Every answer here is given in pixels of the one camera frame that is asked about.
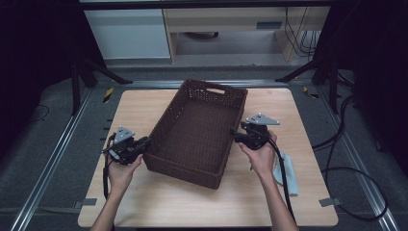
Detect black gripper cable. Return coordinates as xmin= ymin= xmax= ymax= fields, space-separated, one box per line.
xmin=102 ymin=134 xmax=114 ymax=200
xmin=268 ymin=139 xmax=296 ymax=222

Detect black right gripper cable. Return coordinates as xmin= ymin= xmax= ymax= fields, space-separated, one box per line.
xmin=268 ymin=139 xmax=296 ymax=222

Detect brown woven basket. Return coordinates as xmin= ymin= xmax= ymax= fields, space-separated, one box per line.
xmin=142 ymin=79 xmax=249 ymax=191

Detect hanging black cables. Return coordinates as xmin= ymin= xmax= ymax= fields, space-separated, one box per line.
xmin=284 ymin=7 xmax=321 ymax=59

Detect person's right hand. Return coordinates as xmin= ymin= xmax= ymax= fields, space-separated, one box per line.
xmin=238 ymin=129 xmax=278 ymax=176

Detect thin black floor cable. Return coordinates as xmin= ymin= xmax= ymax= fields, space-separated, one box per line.
xmin=28 ymin=104 xmax=51 ymax=124

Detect aluminium floor rail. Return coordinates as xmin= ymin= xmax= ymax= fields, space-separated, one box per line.
xmin=124 ymin=79 xmax=290 ymax=90
xmin=11 ymin=88 xmax=94 ymax=231
xmin=317 ymin=88 xmax=400 ymax=231

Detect looped black floor cable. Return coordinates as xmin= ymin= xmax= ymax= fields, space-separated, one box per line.
xmin=321 ymin=167 xmax=389 ymax=222

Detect light blue textured cloth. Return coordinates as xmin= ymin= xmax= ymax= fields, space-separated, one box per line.
xmin=272 ymin=152 xmax=300 ymax=196

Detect person's left hand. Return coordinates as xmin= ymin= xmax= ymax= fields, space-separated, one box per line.
xmin=107 ymin=153 xmax=144 ymax=193

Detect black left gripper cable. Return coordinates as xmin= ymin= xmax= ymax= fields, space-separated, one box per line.
xmin=102 ymin=134 xmax=114 ymax=200

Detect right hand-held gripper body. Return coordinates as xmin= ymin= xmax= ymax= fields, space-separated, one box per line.
xmin=241 ymin=113 xmax=281 ymax=151

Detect black metal stand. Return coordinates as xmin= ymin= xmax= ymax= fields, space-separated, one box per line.
xmin=70 ymin=54 xmax=133 ymax=116
xmin=274 ymin=54 xmax=342 ymax=115

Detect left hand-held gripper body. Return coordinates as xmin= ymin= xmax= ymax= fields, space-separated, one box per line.
xmin=108 ymin=125 xmax=142 ymax=167

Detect grey tape piece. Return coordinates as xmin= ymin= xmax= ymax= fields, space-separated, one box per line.
xmin=75 ymin=197 xmax=98 ymax=209
xmin=319 ymin=197 xmax=341 ymax=208

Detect white cabinet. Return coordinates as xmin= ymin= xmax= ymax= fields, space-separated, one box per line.
xmin=84 ymin=9 xmax=171 ymax=61

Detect thick black floor cable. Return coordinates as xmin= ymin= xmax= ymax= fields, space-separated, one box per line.
xmin=312 ymin=95 xmax=357 ymax=152

